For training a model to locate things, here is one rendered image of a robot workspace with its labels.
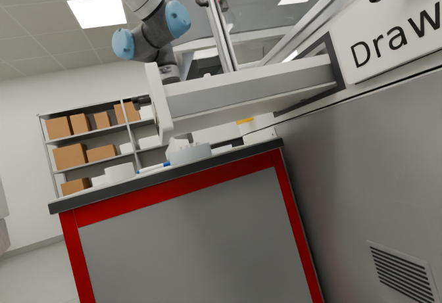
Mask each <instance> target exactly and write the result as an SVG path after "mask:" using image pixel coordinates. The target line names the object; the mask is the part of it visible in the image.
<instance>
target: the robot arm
mask: <svg viewBox="0 0 442 303"><path fill-rule="evenodd" d="M123 2H125V4H127V6H129V8H130V9H131V10H132V11H133V12H134V13H135V14H136V15H137V16H138V17H139V18H140V19H141V20H142V21H143V23H141V24H140V25H139V26H138V27H136V28H135V29H133V30H132V31H130V30H129V29H123V28H121V29H118V30H117V31H115V33H114V35H113V37H112V48H113V51H114V53H115V54H116V55H117V56H118V57H120V58H125V59H128V60H135V61H139V62H146V63H151V62H156V63H157V66H158V69H159V74H160V78H161V82H162V85H168V84H171V83H178V82H181V80H180V73H179V70H178V67H177V64H176V59H175V56H174V52H173V47H172V44H171V41H174V40H175V39H178V38H179V37H180V36H181V35H183V34H185V33H186V32H187V31H188V30H189V29H190V27H191V19H190V16H189V13H188V11H187V9H186V8H185V7H184V6H183V5H182V4H180V2H179V1H176V0H173V1H169V2H167V1H166V0H123ZM173 138H175V139H188V141H189V144H190V143H193V142H194V140H193V136H192V133H186V134H183V135H178V136H175V137H173Z"/></svg>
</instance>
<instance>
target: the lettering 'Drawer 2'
mask: <svg viewBox="0 0 442 303"><path fill-rule="evenodd" d="M424 16H425V18H426V19H427V21H428V22H429V23H430V25H431V26H432V28H433V29H434V30H436V29H438V28H440V12H439V2H437V3H435V23H434V21H433V20H432V19H431V17H430V16H429V14H428V13H427V12H426V10H423V11H422V12H420V30H419V28H418V27H417V25H416V24H415V23H414V21H413V20H412V19H411V18H409V19H408V22H409V23H410V25H411V26H412V27H413V29H414V31H415V32H416V33H417V35H418V36H419V37H422V36H424ZM394 30H398V31H400V33H399V34H397V35H395V36H393V37H392V38H391V39H390V40H389V47H390V49H392V50H396V49H398V48H400V47H401V46H402V44H404V45H406V44H407V41H406V37H405V33H404V31H403V29H402V28H401V27H400V26H395V27H394V28H391V29H390V30H389V31H388V32H387V35H389V34H390V33H391V32H392V31H394ZM400 35H401V43H400V44H399V45H398V46H396V47H394V46H393V44H392V42H393V40H394V39H395V38H397V37H399V36H400ZM382 37H383V35H382V34H381V35H380V36H378V38H377V40H376V39H373V43H374V47H375V49H376V53H377V56H378V58H379V57H381V55H380V51H379V49H378V40H379V39H380V38H382ZM357 45H363V46H365V48H366V52H367V58H366V60H365V61H364V62H363V63H361V64H358V60H357V57H356V54H355V50H354V47H356V46H357ZM351 51H352V53H353V57H354V60H355V64H356V68H359V67H361V66H363V65H364V64H366V63H367V62H368V61H369V59H370V48H369V46H368V44H367V43H366V42H364V41H360V42H358V43H355V44H354V45H353V46H351Z"/></svg>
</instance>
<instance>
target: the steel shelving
mask: <svg viewBox="0 0 442 303"><path fill-rule="evenodd" d="M135 96H137V97H138V99H142V98H146V97H149V93H142V94H139V95H132V96H129V97H120V98H119V99H113V100H109V101H103V102H99V103H93V104H89V105H83V106H77V107H73V108H67V109H63V110H57V111H53V112H47V113H43V114H39V113H36V116H37V121H38V125H39V130H40V133H41V138H42V141H43V146H44V149H45V153H46V157H47V162H48V165H49V170H50V173H51V178H52V181H53V186H54V190H55V194H56V198H57V199H58V198H59V192H58V189H57V184H56V181H55V176H54V174H63V176H64V181H65V183H66V182H67V178H66V174H65V173H66V172H71V171H74V170H79V169H82V168H86V167H90V166H94V165H98V164H102V163H105V162H110V161H113V160H117V159H120V158H125V157H128V156H133V155H135V160H136V162H137V167H138V170H140V168H141V169H142V165H141V161H140V158H139V154H140V153H143V152H148V151H153V150H155V149H160V148H163V147H165V146H161V145H156V146H153V147H149V148H146V149H141V150H135V147H136V149H137V146H136V143H135V138H134V133H133V131H132V129H133V128H138V127H141V126H147V125H150V124H155V120H154V117H152V118H146V119H143V120H138V121H134V122H129V123H128V119H127V116H126V111H125V109H124V104H123V103H127V102H131V101H132V100H131V98H132V97H135ZM117 104H121V105H122V110H123V113H124V117H125V120H126V123H125V124H120V125H117V126H111V127H108V128H103V129H97V130H93V131H88V132H85V133H79V134H76V135H71V136H67V137H61V138H58V139H53V140H50V141H45V136H44V133H43V128H42V125H41V120H40V118H41V119H44V120H50V119H54V118H60V117H64V116H67V117H69V118H70V116H73V115H77V114H83V113H84V114H85V115H86V114H93V113H96V112H102V111H106V110H112V109H114V105H117ZM127 129H128V132H129V135H130V140H131V143H132V147H133V150H134V151H133V152H128V153H125V154H121V155H118V156H113V157H110V158H105V159H102V160H97V161H94V162H89V163H87V164H82V165H79V166H74V167H71V168H66V169H63V170H58V171H55V172H54V171H53V169H52V165H51V161H50V157H49V152H48V149H47V145H53V146H56V148H59V145H65V144H68V143H73V142H77V141H82V140H85V139H90V138H94V137H98V136H102V135H107V134H111V133H116V132H119V131H124V130H127ZM130 130H131V131H130ZM131 133H132V134H131ZM132 138H133V139H132ZM134 143H135V147H134ZM139 166H140V167H139Z"/></svg>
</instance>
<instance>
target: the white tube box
mask: <svg viewBox="0 0 442 303"><path fill-rule="evenodd" d="M210 155H212V150H211V147H210V143H204V144H202V145H197V146H194V147H190V148H186V149H182V150H179V151H175V152H171V153H168V157H169V161H170V165H171V166H175V165H177V164H181V163H184V162H189V161H192V160H196V159H199V158H203V157H206V156H210Z"/></svg>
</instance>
